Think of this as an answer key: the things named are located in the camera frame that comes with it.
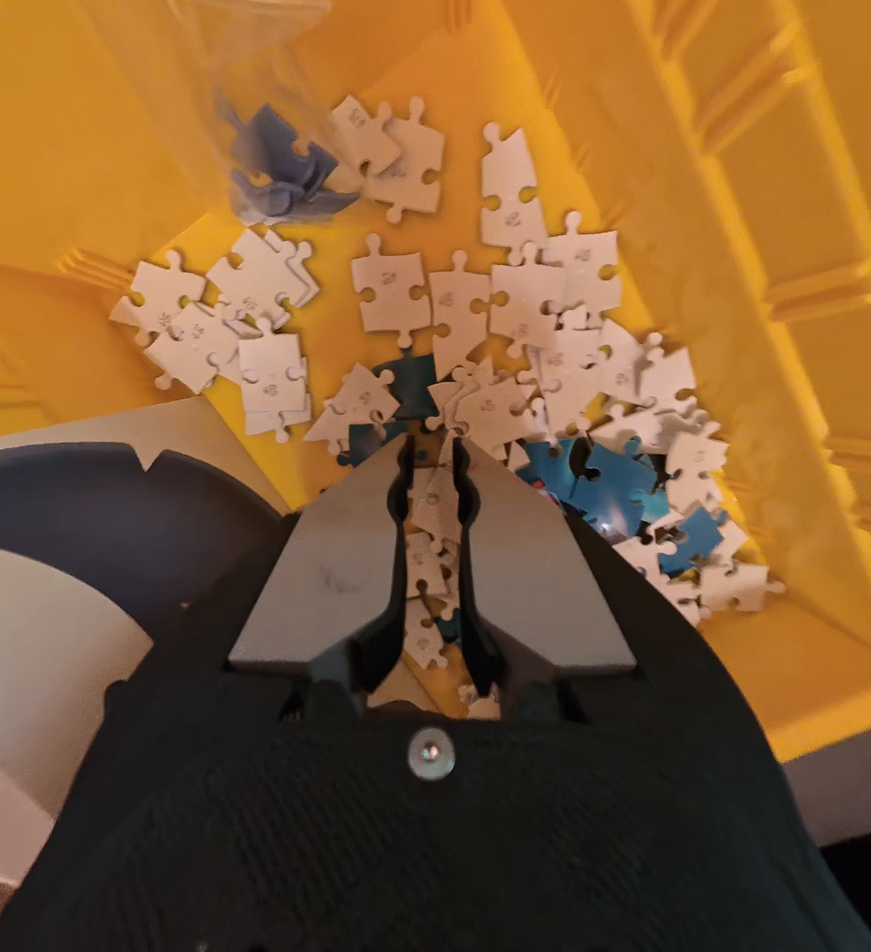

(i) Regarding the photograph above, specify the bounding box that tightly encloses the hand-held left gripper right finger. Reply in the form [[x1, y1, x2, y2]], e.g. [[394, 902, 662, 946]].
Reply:
[[450, 435, 637, 699]]

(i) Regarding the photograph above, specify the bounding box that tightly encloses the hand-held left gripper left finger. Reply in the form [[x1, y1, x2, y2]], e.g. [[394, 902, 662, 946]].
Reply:
[[229, 435, 416, 696]]

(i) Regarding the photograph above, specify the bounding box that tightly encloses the white puzzle piece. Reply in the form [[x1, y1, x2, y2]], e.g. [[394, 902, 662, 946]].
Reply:
[[408, 433, 468, 553]]

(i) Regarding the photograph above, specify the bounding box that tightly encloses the pile of puzzle pieces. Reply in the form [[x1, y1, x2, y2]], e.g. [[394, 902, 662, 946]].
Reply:
[[108, 97, 786, 718]]

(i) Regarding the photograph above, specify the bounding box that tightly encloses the yellow plastic bin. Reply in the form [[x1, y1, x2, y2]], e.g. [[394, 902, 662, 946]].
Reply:
[[0, 0, 871, 763]]

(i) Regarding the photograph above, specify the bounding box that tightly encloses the white blue printed cardboard box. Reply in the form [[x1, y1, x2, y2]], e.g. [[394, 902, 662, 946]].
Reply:
[[0, 396, 295, 819]]

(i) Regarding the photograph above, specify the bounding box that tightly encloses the clear plastic bag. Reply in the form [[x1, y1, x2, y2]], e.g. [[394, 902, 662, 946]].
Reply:
[[168, 0, 366, 228]]

